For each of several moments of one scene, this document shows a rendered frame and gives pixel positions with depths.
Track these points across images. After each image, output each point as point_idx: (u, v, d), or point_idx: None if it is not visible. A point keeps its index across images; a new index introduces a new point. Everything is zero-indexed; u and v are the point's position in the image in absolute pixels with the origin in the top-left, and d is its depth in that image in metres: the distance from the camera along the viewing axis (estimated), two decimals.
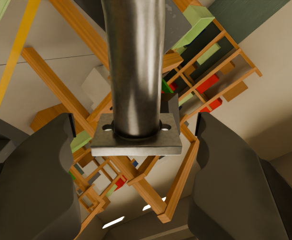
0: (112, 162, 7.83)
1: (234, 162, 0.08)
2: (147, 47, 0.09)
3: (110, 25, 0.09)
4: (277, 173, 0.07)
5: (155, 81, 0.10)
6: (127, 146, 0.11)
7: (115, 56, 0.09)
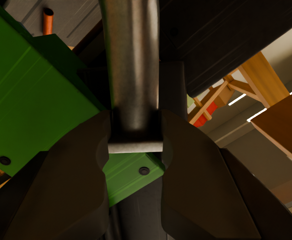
0: None
1: (197, 155, 0.08)
2: (143, 43, 0.09)
3: (107, 22, 0.09)
4: (236, 159, 0.08)
5: (152, 76, 0.10)
6: (126, 143, 0.11)
7: (113, 53, 0.10)
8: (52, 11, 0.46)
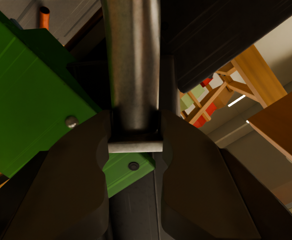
0: None
1: (197, 155, 0.08)
2: (144, 42, 0.09)
3: (109, 22, 0.09)
4: (236, 160, 0.08)
5: (153, 76, 0.11)
6: (126, 143, 0.11)
7: (114, 52, 0.10)
8: (48, 9, 0.46)
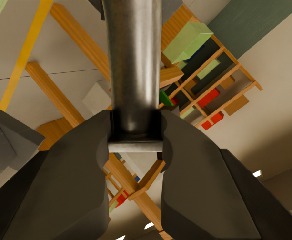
0: (113, 178, 7.67)
1: (197, 155, 0.08)
2: (145, 42, 0.09)
3: (110, 21, 0.09)
4: (236, 160, 0.08)
5: (153, 76, 0.11)
6: (126, 142, 0.11)
7: (115, 52, 0.10)
8: None
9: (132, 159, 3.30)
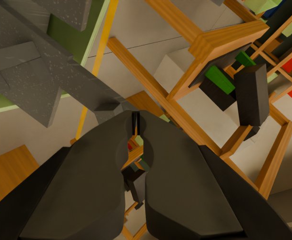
0: None
1: (177, 155, 0.08)
2: None
3: None
4: (214, 155, 0.08)
5: None
6: None
7: None
8: None
9: (206, 131, 3.20)
